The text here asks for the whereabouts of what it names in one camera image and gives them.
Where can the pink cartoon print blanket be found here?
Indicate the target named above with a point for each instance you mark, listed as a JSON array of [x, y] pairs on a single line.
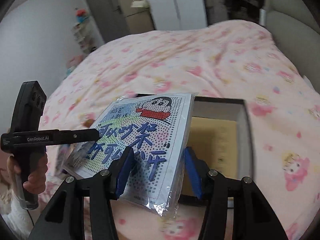
[[233, 59]]

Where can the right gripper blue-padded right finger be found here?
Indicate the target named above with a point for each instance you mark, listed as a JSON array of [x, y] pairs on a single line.
[[197, 170]]

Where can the small beige fridge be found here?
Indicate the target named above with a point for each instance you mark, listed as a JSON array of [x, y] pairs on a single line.
[[138, 19]]

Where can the white shelf with toys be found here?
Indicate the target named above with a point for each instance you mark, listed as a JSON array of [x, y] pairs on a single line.
[[82, 31]]

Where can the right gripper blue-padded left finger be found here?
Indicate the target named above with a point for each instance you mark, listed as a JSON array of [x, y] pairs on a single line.
[[121, 170]]

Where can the cartoon diamond painting kit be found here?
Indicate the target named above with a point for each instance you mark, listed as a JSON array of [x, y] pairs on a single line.
[[156, 127]]

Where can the grey upholstered headboard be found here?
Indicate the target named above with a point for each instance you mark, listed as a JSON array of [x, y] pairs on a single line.
[[296, 34]]

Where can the grey door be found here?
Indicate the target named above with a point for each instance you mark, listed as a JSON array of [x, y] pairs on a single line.
[[109, 19]]

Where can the person's left hand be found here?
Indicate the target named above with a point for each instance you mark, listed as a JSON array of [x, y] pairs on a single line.
[[36, 183]]

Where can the black cardboard storage box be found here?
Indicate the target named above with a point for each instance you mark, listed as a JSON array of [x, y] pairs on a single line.
[[220, 135]]

